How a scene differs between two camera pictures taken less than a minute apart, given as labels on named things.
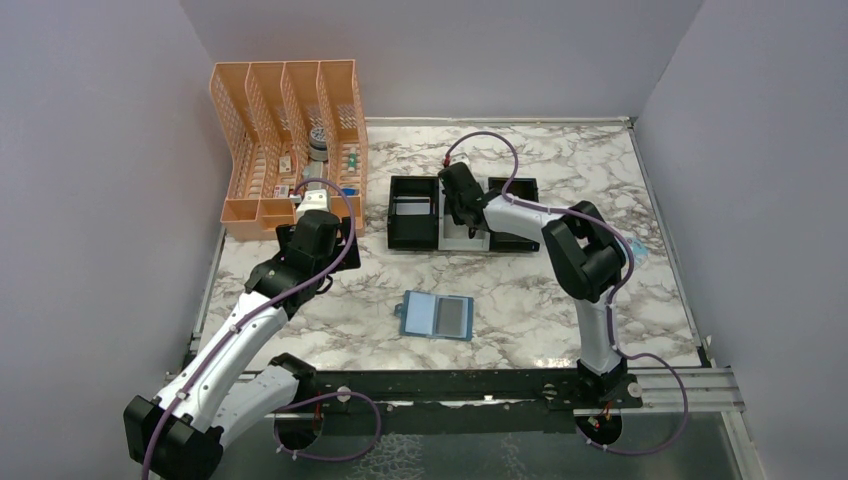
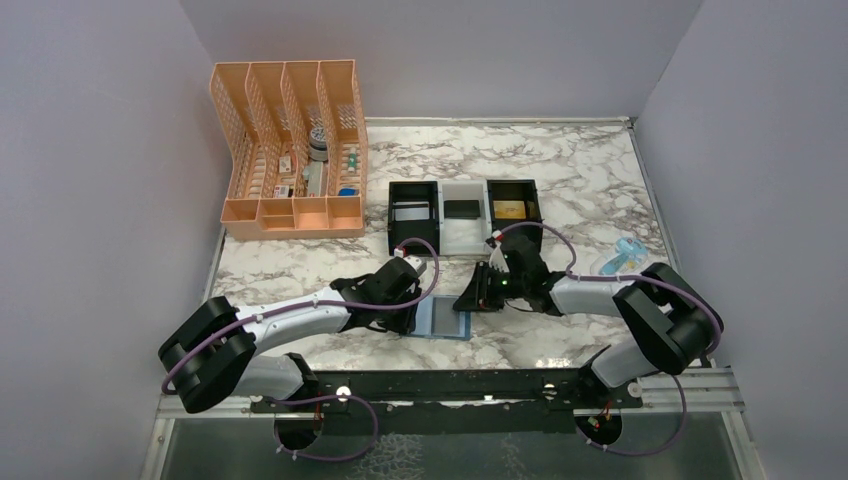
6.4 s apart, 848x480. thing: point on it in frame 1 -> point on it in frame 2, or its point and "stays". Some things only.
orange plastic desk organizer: x=288 y=127 stays
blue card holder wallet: x=436 y=315 stays
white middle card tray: x=455 y=237 stays
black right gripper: x=453 y=212 -> x=477 y=296
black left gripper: x=351 y=259 -> x=404 y=325
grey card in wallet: x=449 y=316 stays
